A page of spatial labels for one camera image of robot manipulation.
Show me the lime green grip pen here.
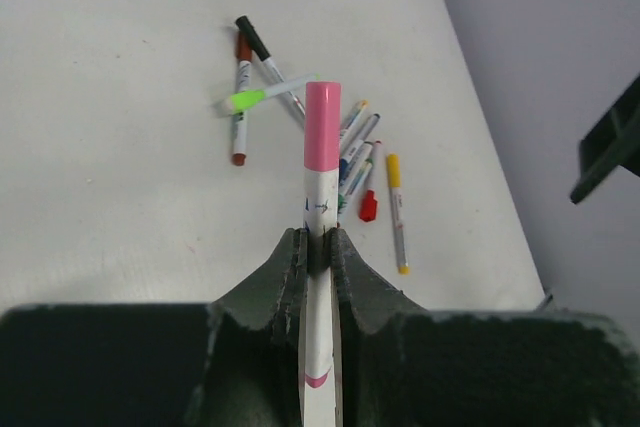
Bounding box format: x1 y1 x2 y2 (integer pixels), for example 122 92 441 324
214 74 319 117

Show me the dark green cap marker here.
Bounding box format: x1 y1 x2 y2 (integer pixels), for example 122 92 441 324
235 15 305 124

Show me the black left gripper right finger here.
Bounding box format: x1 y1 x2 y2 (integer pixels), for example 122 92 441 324
330 229 639 426

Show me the pink cap acrylic marker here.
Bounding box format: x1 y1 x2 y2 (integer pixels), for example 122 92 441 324
301 81 342 426

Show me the yellow cap long marker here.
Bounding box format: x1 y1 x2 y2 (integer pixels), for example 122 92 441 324
386 153 410 275

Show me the brown cap marker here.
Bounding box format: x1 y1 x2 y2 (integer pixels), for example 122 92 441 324
230 31 254 167

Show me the blue cap marker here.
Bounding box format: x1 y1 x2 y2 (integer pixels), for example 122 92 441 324
339 113 380 178

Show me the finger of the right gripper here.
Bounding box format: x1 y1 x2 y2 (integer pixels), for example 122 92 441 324
570 77 640 204

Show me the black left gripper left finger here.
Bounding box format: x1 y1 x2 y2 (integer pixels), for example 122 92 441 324
1 229 308 426

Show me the red pen cap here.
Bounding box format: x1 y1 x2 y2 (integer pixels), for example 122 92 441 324
359 189 378 222

